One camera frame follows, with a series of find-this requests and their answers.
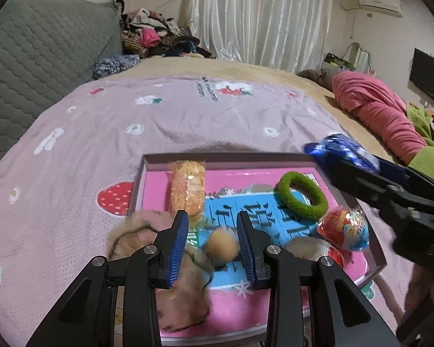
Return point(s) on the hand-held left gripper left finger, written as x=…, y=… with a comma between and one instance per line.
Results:
x=177, y=249

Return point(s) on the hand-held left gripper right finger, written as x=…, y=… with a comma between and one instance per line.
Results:
x=246, y=253

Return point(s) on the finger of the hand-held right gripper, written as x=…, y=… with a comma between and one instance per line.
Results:
x=390, y=170
x=358, y=184

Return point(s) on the blue snack packet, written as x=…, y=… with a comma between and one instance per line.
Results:
x=340, y=146

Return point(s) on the beige frilly scrunchie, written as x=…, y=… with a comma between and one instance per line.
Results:
x=137, y=235

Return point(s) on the blue and white egg toy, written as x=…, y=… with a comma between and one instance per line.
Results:
x=347, y=229

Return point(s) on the orange cracker packet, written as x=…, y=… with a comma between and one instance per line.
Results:
x=188, y=191

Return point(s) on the grey shallow box tray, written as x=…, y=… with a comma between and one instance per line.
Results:
x=152, y=161

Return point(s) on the person's right forearm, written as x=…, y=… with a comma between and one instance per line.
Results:
x=423, y=296

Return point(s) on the green fleece blanket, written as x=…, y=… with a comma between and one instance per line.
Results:
x=426, y=159

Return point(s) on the pink quilt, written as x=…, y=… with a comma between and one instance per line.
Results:
x=372, y=108

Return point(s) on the black television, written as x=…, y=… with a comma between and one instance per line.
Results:
x=430, y=76

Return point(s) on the dark grey cloth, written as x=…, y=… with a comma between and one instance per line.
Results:
x=318, y=76

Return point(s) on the dark bundle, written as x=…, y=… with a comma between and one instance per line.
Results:
x=334, y=59

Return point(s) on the purple strawberry printed blanket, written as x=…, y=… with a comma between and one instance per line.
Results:
x=94, y=151

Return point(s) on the white air conditioner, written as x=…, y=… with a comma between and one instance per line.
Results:
x=379, y=3

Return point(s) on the white sheer curtain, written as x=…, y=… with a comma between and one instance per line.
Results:
x=260, y=18

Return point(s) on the blue patterned cloth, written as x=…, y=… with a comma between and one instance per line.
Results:
x=112, y=65

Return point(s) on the pile of clothes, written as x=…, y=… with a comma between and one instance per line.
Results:
x=152, y=38

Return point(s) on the grey quilted headboard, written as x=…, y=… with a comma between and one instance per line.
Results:
x=32, y=54

